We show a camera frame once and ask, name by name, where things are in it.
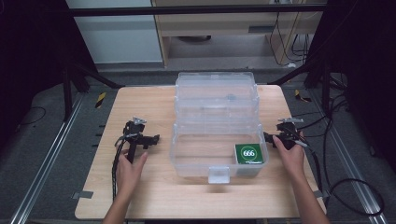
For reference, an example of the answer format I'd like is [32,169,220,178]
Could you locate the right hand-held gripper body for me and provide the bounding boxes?
[275,117,310,151]

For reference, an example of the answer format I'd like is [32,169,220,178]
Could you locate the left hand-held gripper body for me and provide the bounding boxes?
[114,116,148,164]

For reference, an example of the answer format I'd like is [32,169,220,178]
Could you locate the green square box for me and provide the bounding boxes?
[233,143,265,165]

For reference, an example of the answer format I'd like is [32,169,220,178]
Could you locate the clear plastic storage box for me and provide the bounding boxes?
[169,71,270,185]

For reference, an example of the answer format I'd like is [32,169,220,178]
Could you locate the person's right hand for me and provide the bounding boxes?
[272,132,306,183]

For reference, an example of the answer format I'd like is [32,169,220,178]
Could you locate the person's left hand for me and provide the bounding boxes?
[115,148,149,196]

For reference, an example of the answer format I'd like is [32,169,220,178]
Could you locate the black metal stand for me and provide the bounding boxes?
[60,59,126,123]
[268,57,333,117]

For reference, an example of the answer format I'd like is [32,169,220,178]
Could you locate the grey tape strip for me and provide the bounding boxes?
[71,189,94,201]

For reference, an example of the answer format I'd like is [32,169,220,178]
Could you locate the white cabinet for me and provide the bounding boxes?
[64,0,164,65]

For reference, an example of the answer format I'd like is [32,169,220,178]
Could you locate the light wooden desk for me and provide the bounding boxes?
[150,0,329,68]

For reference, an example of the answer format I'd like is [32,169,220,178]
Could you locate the black horizontal bar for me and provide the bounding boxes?
[68,3,329,18]

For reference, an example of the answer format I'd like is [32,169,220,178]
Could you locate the yellow handled tool right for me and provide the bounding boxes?
[293,89,313,104]

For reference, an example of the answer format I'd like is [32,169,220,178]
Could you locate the yellow handled tool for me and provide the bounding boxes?
[94,91,107,109]
[293,89,313,104]

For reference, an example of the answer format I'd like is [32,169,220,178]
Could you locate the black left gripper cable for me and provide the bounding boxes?
[111,138,127,202]

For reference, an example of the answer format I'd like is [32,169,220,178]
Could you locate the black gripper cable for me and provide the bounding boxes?
[304,145,325,194]
[111,138,127,202]

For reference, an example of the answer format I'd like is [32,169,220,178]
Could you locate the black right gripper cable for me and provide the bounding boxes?
[304,145,325,194]

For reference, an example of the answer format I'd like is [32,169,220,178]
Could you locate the yellow handled tool left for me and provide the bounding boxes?
[94,91,107,109]

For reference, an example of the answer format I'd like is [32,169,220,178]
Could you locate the metal floor rail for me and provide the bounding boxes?
[309,90,389,224]
[10,92,86,224]

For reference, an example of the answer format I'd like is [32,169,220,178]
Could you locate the hanging black cables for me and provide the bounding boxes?
[268,11,314,67]

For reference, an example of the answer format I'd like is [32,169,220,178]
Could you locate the thin black floor cable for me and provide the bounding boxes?
[18,105,48,127]

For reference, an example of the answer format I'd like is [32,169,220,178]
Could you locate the black looped floor cable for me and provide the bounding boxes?
[323,177,386,217]

